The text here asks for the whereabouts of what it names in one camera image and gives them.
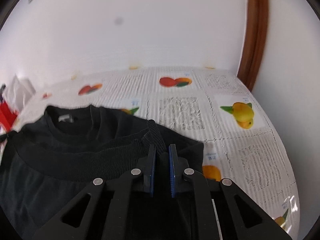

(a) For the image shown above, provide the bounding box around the black long-sleeve sweatshirt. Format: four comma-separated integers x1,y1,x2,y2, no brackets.
1,105,204,239

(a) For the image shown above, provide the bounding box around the fruit print tablecloth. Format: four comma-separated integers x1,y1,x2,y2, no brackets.
13,67,300,239

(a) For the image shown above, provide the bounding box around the red paper gift bag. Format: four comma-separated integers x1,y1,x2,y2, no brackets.
0,101,19,132

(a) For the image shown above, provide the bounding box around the white plastic bag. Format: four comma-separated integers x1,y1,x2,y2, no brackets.
3,76,36,111

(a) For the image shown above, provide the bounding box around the brown wooden door frame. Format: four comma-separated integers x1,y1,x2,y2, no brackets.
237,0,269,91

